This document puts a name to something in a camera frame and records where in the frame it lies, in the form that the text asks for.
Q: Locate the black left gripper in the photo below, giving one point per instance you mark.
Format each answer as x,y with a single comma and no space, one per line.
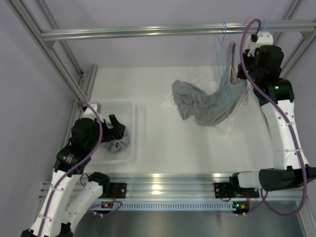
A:
116,133

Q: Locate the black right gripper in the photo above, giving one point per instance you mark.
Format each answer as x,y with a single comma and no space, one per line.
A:
240,73

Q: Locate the grey tank top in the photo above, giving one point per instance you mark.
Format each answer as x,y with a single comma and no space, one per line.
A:
120,145
213,109

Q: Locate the pink wire hanger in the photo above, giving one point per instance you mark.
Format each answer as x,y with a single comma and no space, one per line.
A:
244,96

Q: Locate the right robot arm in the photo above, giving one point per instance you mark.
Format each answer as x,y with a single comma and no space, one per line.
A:
276,99

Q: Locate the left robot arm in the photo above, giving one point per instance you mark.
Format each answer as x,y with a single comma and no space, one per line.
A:
58,216

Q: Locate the white tank top on hanger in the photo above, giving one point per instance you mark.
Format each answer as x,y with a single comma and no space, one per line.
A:
228,124

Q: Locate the white plastic basket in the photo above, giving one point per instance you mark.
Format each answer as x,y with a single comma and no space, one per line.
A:
124,110

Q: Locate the white garment under pile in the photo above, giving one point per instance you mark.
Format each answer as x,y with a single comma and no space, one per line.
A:
208,86

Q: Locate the grey clothes pile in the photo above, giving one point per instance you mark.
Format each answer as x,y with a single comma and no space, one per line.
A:
189,99

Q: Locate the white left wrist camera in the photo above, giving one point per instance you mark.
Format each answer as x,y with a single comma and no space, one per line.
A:
90,112

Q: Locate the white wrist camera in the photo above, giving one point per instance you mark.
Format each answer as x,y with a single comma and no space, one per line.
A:
263,38
90,112

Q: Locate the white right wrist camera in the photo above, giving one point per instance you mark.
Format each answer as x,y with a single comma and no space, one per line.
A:
263,38

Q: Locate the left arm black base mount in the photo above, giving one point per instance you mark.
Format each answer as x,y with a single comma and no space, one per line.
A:
117,191

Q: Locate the aluminium hanging rail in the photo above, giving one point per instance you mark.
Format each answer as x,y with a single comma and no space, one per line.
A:
142,31

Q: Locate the aluminium frame right struts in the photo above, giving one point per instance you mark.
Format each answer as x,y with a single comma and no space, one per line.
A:
295,33

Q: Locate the aluminium frame struts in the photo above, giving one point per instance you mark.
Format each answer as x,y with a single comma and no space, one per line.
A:
35,73
295,33

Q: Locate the slotted grey cable duct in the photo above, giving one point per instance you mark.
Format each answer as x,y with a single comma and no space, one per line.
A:
164,206

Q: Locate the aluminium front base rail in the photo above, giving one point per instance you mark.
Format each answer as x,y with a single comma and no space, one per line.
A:
155,186

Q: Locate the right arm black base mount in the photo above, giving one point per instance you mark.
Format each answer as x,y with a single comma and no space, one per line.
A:
224,190

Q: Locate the aluminium frame left struts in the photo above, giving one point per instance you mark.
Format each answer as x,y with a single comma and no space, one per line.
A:
35,73

